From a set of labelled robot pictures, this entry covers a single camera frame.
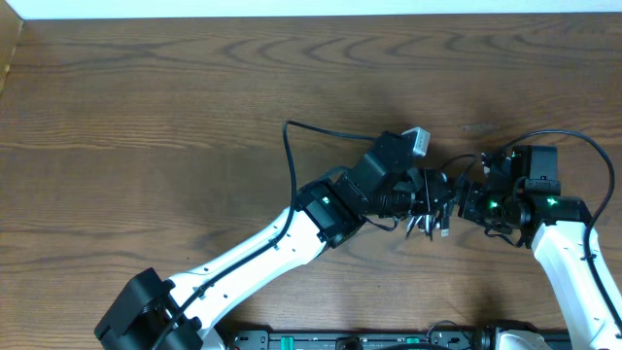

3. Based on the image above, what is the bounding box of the black USB cable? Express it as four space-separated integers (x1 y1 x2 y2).
405 154 480 242

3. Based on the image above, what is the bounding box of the white USB cable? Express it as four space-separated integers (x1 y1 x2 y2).
406 213 451 239

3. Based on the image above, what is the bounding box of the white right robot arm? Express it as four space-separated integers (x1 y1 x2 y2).
457 158 621 349

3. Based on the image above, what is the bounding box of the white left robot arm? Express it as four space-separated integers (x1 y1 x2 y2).
94 168 455 349

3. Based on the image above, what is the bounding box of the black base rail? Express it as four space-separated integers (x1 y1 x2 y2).
228 326 496 350

